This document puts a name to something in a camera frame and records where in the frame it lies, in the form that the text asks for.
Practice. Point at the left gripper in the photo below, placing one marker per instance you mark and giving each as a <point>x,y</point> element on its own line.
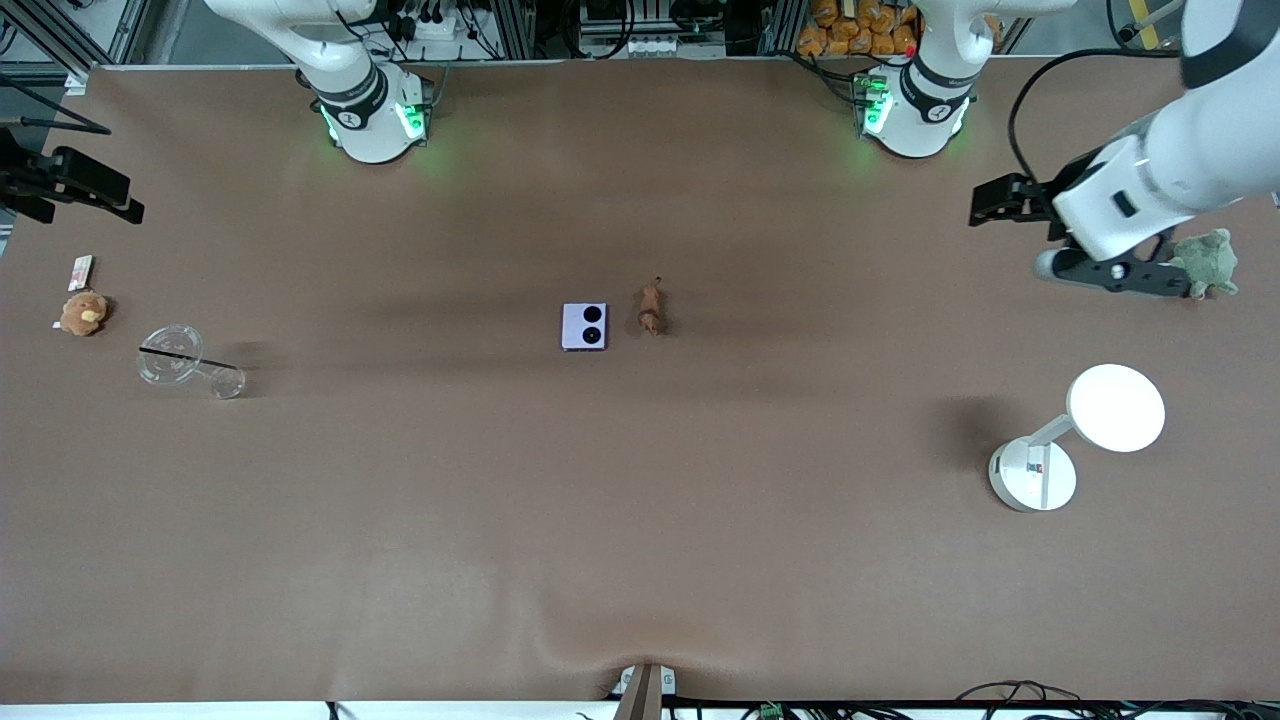
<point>1046,198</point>

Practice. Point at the brown lion statue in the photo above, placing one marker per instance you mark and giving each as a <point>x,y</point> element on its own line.
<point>651,312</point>

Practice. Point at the lilac flip phone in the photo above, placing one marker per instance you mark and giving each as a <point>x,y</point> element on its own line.
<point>575,330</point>

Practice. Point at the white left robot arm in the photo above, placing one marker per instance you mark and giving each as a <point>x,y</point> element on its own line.
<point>920,110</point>

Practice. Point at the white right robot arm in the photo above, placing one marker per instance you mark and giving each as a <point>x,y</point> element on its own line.
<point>365,120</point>

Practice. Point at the green turtle plush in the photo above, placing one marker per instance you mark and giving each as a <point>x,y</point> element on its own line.
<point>1205,262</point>

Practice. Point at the white desk lamp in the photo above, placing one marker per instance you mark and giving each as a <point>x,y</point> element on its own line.
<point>1115,408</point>

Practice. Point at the orange snack bags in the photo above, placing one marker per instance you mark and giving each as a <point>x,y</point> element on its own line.
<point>850,30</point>

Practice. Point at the white power strip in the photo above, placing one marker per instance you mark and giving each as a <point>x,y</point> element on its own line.
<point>435,25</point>

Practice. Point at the thin black stick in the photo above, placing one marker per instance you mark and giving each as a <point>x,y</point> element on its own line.
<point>200,361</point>

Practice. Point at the brown teddy bear plush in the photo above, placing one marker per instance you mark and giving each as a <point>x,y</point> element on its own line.
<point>84,314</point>

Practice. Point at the small white card box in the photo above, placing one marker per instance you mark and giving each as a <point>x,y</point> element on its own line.
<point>81,272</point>

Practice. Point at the black tripod rod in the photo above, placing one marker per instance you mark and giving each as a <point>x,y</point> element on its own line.
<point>70,125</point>

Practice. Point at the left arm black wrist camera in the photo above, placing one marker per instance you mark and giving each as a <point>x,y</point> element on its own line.
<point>1010,198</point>

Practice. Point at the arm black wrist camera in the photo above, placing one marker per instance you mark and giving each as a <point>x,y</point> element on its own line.
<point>1010,198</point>
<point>90,185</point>

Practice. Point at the metal camera bracket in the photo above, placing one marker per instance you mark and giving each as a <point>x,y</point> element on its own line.
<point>643,692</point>

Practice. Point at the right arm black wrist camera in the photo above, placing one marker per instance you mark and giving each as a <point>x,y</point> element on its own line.
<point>90,185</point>

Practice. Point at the aluminium frame profile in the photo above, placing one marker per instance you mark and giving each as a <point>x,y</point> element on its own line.
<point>70,25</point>

